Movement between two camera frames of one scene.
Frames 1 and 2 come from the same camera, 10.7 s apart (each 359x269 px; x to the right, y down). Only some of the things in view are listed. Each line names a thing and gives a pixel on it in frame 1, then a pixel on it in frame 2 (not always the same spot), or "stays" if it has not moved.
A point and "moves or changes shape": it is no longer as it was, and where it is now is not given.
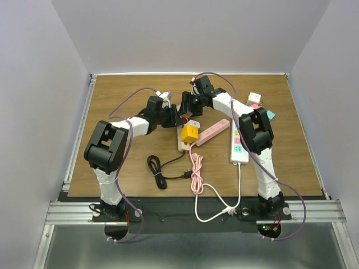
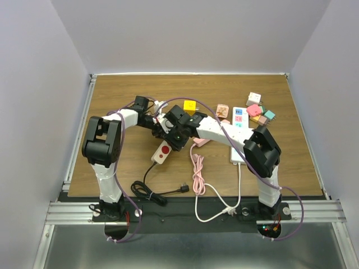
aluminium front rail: x=315 y=212 stays
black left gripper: x=175 y=119 → x=158 y=131
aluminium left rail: x=76 y=144 stays
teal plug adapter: x=271 y=115 stays
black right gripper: x=186 y=97 → x=176 y=144
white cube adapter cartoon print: x=254 y=98 stays
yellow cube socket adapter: x=189 y=133 moves or changes shape
